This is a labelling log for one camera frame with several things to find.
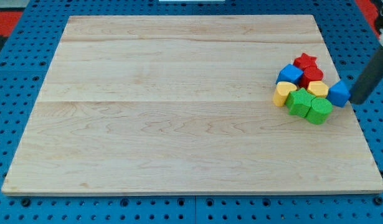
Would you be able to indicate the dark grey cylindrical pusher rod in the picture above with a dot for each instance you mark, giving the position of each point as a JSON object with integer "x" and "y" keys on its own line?
{"x": 368, "y": 79}

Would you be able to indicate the blue triangular block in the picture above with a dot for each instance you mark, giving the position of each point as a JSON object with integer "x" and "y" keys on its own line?
{"x": 338, "y": 94}

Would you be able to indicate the yellow hexagon block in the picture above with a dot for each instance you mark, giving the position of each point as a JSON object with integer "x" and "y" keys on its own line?
{"x": 318, "y": 89}

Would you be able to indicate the red cylinder block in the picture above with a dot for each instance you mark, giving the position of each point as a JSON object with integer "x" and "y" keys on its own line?
{"x": 310, "y": 74}

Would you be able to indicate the green cylinder block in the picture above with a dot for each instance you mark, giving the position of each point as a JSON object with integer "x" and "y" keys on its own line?
{"x": 320, "y": 109}

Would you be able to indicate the red star block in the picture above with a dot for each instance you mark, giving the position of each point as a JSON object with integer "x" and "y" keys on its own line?
{"x": 305, "y": 61}

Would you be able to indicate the green star block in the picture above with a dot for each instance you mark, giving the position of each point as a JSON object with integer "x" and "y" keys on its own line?
{"x": 299, "y": 102}

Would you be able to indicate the blue cube block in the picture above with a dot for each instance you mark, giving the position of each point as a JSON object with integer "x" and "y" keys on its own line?
{"x": 290, "y": 73}

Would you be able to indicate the yellow heart block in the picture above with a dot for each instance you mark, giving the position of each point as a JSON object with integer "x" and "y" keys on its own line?
{"x": 281, "y": 92}

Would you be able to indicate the light wooden board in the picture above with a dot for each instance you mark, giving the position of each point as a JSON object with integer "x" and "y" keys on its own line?
{"x": 182, "y": 105}

